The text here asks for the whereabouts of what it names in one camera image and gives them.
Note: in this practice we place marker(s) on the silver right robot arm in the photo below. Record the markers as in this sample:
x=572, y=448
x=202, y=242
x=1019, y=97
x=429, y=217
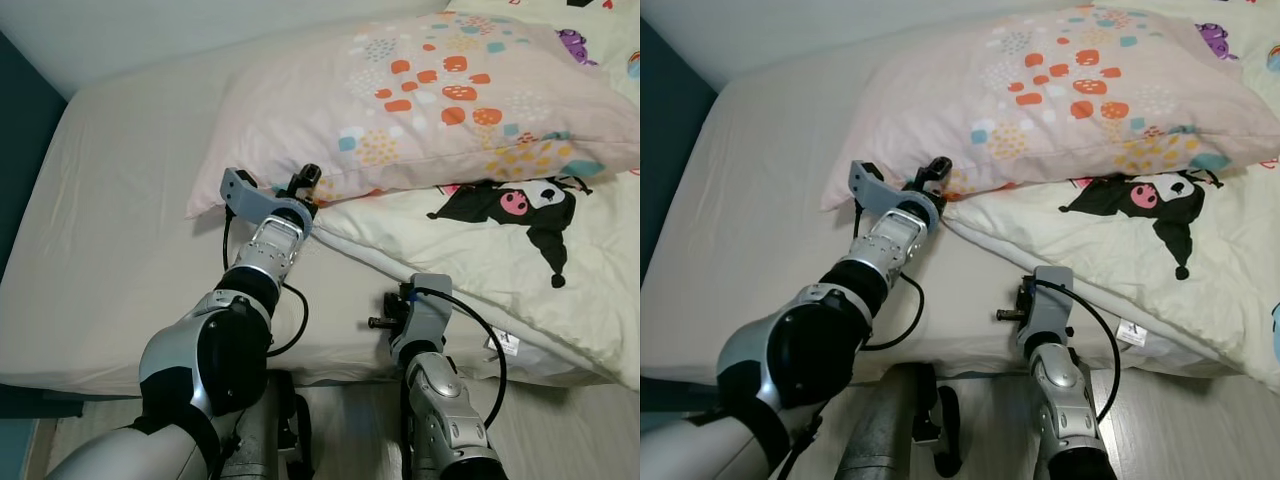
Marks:
x=1070, y=410
x=445, y=420

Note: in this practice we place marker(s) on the grey left robot leg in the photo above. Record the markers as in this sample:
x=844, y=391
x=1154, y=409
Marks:
x=885, y=430
x=255, y=430

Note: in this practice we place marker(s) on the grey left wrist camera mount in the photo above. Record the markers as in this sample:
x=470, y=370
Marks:
x=245, y=200
x=872, y=192

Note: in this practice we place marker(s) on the pink patterned pillow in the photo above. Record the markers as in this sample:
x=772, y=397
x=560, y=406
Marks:
x=400, y=120
x=1050, y=110

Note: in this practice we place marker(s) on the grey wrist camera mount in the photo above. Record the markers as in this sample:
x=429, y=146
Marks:
x=1055, y=300
x=430, y=310
x=872, y=192
x=245, y=200

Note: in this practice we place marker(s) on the mattress with beige sheet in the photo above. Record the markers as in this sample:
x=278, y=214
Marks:
x=750, y=240
x=100, y=250

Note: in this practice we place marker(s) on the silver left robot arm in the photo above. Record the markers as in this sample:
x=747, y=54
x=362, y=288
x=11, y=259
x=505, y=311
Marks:
x=200, y=350
x=800, y=340

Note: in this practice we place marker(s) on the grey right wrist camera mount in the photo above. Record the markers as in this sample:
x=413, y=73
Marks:
x=1055, y=300
x=430, y=310

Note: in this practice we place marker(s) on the cream cartoon print quilt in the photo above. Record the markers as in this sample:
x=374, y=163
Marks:
x=1100, y=250
x=480, y=260

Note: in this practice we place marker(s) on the teal bed frame base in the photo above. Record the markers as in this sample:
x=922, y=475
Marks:
x=40, y=402
x=670, y=395

